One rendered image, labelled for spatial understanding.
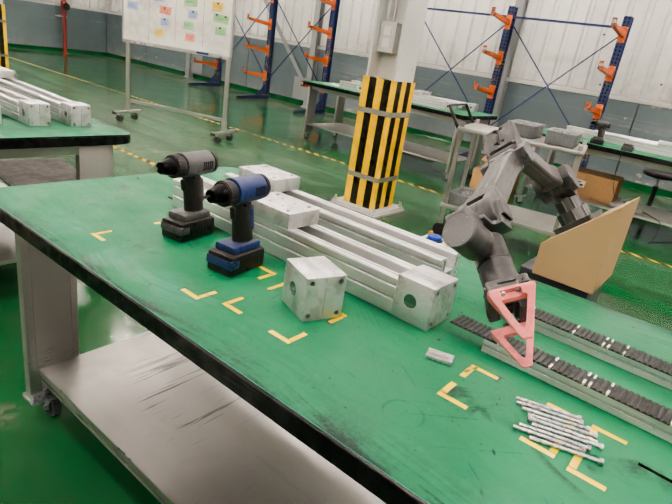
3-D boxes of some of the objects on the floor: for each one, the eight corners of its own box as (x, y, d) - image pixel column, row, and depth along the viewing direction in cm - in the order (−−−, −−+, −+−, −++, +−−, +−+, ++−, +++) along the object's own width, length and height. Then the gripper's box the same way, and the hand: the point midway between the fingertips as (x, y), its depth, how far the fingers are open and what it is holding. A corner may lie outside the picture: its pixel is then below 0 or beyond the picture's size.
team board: (110, 121, 666) (109, -56, 596) (136, 118, 711) (139, -46, 641) (215, 144, 627) (228, -41, 557) (236, 140, 672) (250, -32, 602)
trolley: (557, 249, 443) (597, 127, 407) (550, 268, 396) (594, 131, 360) (439, 216, 482) (465, 102, 446) (420, 230, 435) (447, 103, 399)
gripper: (476, 294, 91) (505, 377, 82) (470, 246, 80) (502, 337, 71) (516, 283, 90) (550, 367, 81) (515, 234, 79) (554, 324, 70)
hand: (525, 348), depth 76 cm, fingers open, 9 cm apart
